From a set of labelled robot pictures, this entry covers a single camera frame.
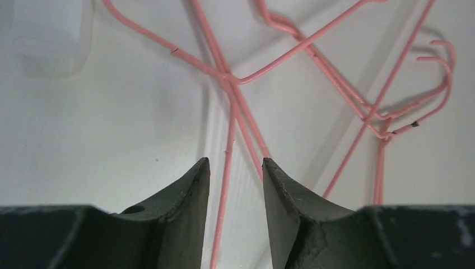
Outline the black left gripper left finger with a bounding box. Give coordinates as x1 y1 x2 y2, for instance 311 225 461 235
1 157 210 268

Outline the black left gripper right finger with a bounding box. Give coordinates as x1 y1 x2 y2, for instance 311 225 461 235
262 158 474 268

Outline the pink wire hanger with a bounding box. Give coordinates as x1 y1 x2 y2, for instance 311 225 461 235
102 0 457 269
191 1 457 205

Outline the metal clothes rack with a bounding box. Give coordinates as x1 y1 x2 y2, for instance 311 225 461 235
8 0 94 78

